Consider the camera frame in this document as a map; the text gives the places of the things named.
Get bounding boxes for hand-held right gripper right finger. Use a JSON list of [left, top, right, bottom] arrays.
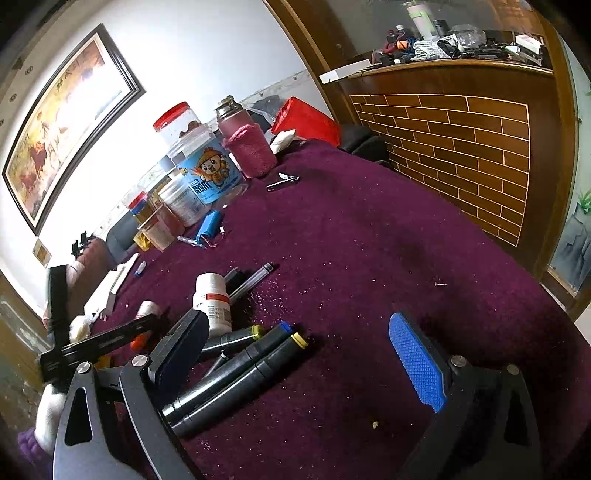
[[388, 312, 542, 480]]

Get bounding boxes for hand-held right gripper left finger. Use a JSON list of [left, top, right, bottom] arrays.
[[53, 309, 211, 480]]

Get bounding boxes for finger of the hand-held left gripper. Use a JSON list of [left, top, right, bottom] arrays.
[[45, 265, 70, 346], [39, 314, 164, 383]]

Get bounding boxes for black marker olive yellow cap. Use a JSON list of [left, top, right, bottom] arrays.
[[200, 324, 265, 359]]

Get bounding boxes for white glue bottle orange tip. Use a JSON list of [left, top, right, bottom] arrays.
[[131, 299, 163, 350]]

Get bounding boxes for black marker blue cap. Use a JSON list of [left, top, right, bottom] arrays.
[[161, 321, 293, 424]]

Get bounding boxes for person's left hand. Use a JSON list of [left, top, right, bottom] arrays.
[[36, 382, 68, 454]]

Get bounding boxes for white tissue wad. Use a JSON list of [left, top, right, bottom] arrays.
[[69, 316, 93, 343]]

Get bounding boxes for white power strip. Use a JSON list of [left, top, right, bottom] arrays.
[[82, 252, 140, 320]]

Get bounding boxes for small black clips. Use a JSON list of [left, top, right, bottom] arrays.
[[71, 230, 98, 257]]

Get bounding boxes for white medicine bottle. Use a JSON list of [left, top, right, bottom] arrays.
[[193, 272, 232, 336]]

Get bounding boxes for dark grey chair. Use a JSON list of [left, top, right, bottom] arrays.
[[106, 216, 140, 260]]

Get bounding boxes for clear gel pen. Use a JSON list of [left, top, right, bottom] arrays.
[[228, 261, 274, 302]]

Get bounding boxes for purple tablecloth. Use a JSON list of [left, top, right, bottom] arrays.
[[87, 137, 591, 480]]

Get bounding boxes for small jar red lid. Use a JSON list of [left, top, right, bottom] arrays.
[[128, 191, 151, 223]]

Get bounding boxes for clear plastic cup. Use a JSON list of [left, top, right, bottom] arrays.
[[138, 205, 186, 253]]

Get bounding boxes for blue battery pack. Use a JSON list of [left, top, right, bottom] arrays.
[[196, 210, 228, 250]]

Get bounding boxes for white plastic jar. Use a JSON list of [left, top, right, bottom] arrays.
[[159, 172, 211, 227]]

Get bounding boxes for framed horse painting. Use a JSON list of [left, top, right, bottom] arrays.
[[2, 23, 147, 236]]

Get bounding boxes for clear jar cartoon label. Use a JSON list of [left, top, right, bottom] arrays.
[[168, 131, 250, 204]]

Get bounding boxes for metal nail clipper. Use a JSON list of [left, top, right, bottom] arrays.
[[266, 172, 300, 193]]

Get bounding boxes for wooden counter brick pattern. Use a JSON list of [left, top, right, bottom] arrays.
[[341, 59, 556, 278]]

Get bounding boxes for clear jar red lid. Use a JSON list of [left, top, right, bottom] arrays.
[[153, 101, 206, 153]]

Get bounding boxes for black chair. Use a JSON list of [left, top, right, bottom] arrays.
[[341, 124, 393, 168]]

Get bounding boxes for pink thermos knitted sleeve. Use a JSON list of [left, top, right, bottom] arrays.
[[214, 94, 278, 180]]

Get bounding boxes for crumpled white paper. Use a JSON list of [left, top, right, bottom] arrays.
[[270, 130, 297, 154]]

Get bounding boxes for red bag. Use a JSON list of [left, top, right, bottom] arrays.
[[270, 96, 342, 148]]

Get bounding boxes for flat white box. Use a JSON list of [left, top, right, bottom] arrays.
[[318, 59, 373, 86]]

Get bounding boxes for pile of counter clutter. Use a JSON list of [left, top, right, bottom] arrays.
[[369, 17, 555, 71]]

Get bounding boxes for white bottle green band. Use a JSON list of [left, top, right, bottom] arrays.
[[406, 2, 437, 40]]

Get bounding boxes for small wall plate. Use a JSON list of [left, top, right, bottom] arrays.
[[32, 239, 52, 268]]

